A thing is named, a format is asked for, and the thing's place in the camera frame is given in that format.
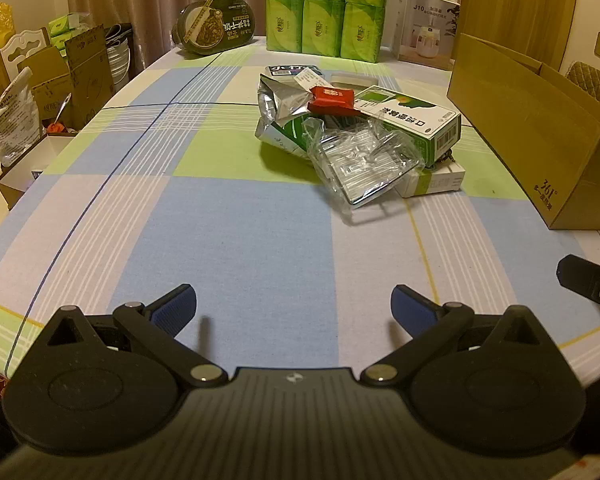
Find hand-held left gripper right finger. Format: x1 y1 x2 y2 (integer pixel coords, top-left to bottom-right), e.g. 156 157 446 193
360 284 553 387

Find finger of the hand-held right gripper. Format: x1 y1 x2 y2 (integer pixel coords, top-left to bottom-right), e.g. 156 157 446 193
556 254 600 321

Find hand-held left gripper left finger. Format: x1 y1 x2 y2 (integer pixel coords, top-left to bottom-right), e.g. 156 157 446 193
45 283 226 387

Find large brown cardboard box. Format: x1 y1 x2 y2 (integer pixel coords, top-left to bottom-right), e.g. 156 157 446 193
446 33 600 231

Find clear plastic blister tray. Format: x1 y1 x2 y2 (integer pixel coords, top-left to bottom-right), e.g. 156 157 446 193
302 114 426 207

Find green and white medicine box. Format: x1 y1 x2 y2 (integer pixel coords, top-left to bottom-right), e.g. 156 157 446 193
352 86 462 169

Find red snack packet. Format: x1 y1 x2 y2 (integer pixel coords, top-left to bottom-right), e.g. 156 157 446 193
307 86 357 117

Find silver foil bag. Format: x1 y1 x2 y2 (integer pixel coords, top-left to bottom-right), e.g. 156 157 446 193
254 67 331 157

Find white power adapter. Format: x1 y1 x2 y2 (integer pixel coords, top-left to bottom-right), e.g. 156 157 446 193
330 73 379 89

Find clear toothpick box blue label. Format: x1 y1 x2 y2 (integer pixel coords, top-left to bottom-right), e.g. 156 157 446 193
264 64 327 86

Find quilted beige chair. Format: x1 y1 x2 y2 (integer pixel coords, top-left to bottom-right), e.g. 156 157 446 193
565 60 600 111

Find open white carton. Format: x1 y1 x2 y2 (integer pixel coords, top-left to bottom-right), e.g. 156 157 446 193
0 132 82 211

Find white printed plastic bag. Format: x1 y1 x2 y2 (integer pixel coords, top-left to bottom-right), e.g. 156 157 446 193
0 67 44 168

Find plain brown cardboard carton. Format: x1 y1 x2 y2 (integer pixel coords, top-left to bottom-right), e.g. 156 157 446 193
19 45 74 122

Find wooden door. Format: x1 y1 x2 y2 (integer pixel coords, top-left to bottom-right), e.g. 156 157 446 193
457 0 581 73

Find white humidifier box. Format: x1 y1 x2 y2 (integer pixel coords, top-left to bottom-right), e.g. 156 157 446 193
393 0 462 72

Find dark green instant noodle bowl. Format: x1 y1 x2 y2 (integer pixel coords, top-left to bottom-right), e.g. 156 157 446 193
174 0 260 57

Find stack of green tissue packs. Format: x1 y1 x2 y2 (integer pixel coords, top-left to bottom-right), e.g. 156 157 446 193
265 0 394 63

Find small green tissue boxes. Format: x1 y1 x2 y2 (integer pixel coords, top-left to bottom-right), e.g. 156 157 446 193
47 15 87 45

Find white carved chair back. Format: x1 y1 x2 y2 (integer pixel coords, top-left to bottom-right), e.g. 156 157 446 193
0 27 51 76

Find beige curtain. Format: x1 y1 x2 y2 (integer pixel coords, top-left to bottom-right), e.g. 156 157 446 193
65 0 269 76

